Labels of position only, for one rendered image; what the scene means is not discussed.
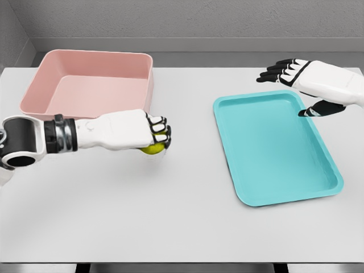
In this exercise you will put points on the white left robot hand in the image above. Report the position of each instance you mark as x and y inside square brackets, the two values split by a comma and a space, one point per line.
[128, 130]

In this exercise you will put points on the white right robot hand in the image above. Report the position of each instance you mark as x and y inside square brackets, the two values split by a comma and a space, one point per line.
[324, 79]

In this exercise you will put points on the yellow-green tennis ball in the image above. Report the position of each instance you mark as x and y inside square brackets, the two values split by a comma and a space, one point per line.
[153, 149]

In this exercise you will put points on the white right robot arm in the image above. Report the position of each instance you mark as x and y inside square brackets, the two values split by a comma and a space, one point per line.
[359, 89]

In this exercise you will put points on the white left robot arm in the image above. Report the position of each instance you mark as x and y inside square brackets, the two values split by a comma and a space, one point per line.
[59, 133]

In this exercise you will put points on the pink rectangular basket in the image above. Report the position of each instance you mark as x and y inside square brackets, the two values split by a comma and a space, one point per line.
[94, 85]

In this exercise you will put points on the blue rectangular tray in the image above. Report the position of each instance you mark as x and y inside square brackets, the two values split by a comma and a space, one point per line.
[273, 148]

